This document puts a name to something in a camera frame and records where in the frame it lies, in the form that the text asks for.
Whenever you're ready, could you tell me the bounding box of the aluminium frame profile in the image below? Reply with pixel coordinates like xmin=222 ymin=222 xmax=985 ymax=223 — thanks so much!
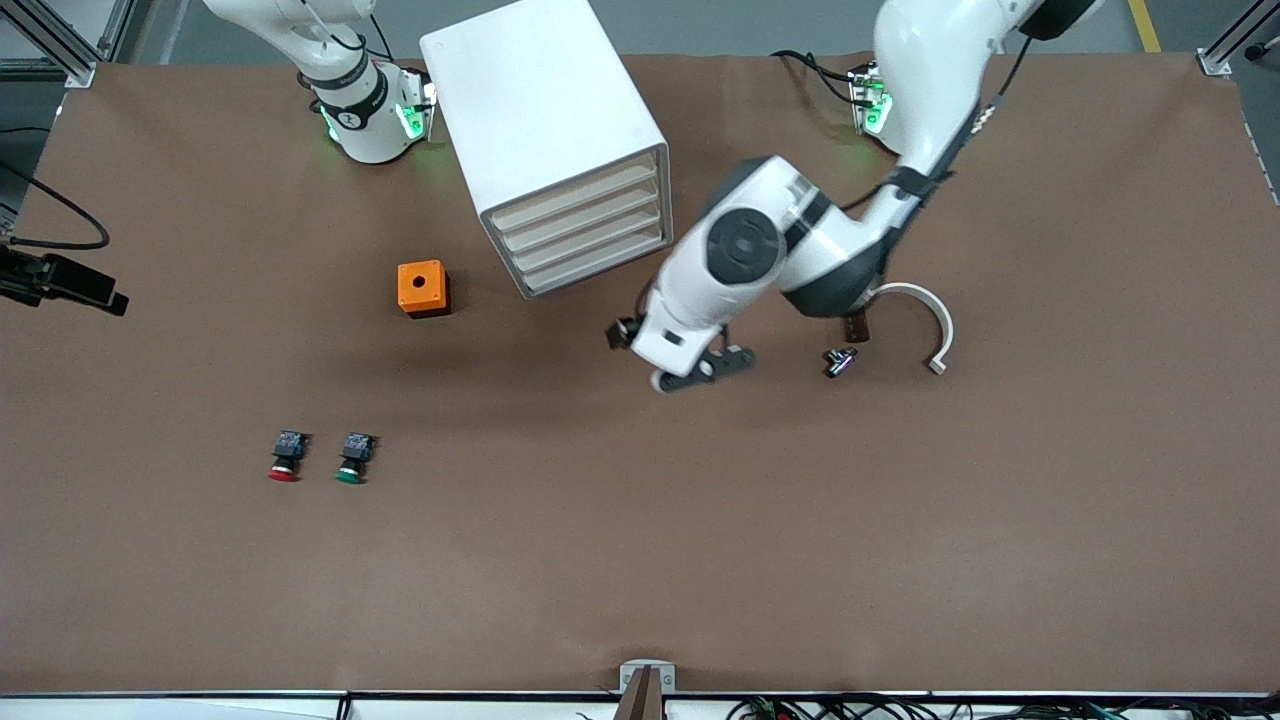
xmin=0 ymin=0 xmax=136 ymax=89
xmin=1195 ymin=0 xmax=1280 ymax=79

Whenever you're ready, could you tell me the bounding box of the orange button box with hole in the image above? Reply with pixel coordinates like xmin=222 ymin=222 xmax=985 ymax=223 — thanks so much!
xmin=397 ymin=260 xmax=452 ymax=319

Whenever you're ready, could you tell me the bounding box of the white curved plastic bracket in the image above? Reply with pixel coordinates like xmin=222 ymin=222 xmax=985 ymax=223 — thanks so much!
xmin=868 ymin=282 xmax=955 ymax=376

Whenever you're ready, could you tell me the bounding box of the black cable bundle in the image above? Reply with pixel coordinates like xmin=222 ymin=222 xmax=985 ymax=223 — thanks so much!
xmin=725 ymin=693 xmax=1280 ymax=720

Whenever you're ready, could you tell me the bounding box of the black arm base cable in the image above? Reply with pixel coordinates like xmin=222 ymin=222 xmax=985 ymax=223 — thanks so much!
xmin=770 ymin=48 xmax=871 ymax=106

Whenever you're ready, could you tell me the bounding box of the red push button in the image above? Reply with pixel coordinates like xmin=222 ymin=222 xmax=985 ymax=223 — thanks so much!
xmin=267 ymin=430 xmax=310 ymax=484

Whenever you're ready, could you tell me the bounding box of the brown table mat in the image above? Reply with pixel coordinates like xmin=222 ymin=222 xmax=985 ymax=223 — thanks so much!
xmin=0 ymin=50 xmax=1280 ymax=698

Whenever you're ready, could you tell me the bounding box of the white table edge trim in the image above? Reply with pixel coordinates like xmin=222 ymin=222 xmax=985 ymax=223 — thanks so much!
xmin=0 ymin=690 xmax=1280 ymax=720

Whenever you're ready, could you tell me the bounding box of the green push button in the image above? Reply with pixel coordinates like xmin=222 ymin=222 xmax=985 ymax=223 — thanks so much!
xmin=334 ymin=432 xmax=378 ymax=487

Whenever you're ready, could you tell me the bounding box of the grey camera stand bracket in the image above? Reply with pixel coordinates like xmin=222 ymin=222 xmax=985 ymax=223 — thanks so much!
xmin=615 ymin=660 xmax=677 ymax=720

